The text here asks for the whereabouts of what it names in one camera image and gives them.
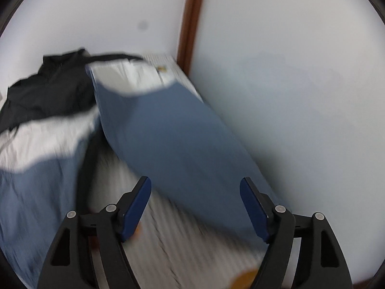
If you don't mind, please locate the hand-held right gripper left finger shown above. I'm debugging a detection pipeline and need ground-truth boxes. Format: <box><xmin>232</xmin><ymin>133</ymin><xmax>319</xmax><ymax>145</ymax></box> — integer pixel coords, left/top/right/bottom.
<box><xmin>36</xmin><ymin>176</ymin><xmax>152</xmax><ymax>289</ymax></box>

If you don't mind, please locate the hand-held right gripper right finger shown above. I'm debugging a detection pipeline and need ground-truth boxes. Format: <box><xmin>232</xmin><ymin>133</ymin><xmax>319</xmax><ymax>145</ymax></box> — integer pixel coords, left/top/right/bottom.
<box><xmin>240</xmin><ymin>177</ymin><xmax>353</xmax><ymax>289</ymax></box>

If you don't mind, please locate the black white blue jacket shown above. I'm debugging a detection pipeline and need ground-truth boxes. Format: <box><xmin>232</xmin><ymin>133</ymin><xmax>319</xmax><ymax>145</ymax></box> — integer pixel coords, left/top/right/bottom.
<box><xmin>0</xmin><ymin>48</ymin><xmax>283</xmax><ymax>289</ymax></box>

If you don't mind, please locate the fruit print tablecloth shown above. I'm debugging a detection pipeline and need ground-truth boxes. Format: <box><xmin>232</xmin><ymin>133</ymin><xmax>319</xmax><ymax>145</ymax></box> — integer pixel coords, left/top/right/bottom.
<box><xmin>81</xmin><ymin>53</ymin><xmax>271</xmax><ymax>289</ymax></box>

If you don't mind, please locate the brown wooden door frame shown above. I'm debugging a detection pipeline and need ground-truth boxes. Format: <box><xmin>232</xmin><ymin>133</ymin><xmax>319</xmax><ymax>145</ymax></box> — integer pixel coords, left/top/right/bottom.
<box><xmin>176</xmin><ymin>0</ymin><xmax>209</xmax><ymax>76</ymax></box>

